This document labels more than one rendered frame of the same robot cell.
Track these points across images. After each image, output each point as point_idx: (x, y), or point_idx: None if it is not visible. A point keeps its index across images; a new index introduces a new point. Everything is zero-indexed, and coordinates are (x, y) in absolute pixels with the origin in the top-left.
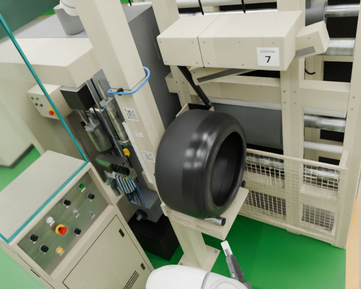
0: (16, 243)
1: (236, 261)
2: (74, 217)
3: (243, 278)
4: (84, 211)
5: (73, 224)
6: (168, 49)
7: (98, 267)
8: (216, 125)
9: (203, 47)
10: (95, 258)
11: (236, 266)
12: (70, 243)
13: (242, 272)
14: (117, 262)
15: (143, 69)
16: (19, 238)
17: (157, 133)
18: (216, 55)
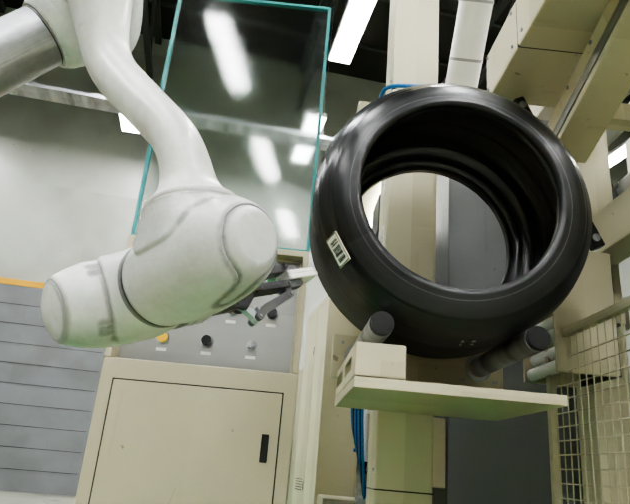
0: (134, 239)
1: (284, 297)
2: (224, 317)
3: (243, 298)
4: (244, 329)
5: (212, 326)
6: (492, 61)
7: (171, 448)
8: (468, 86)
9: (519, 8)
10: (184, 421)
11: (263, 282)
12: (182, 353)
13: (263, 310)
14: (206, 503)
15: (437, 82)
16: None
17: (411, 190)
18: (529, 0)
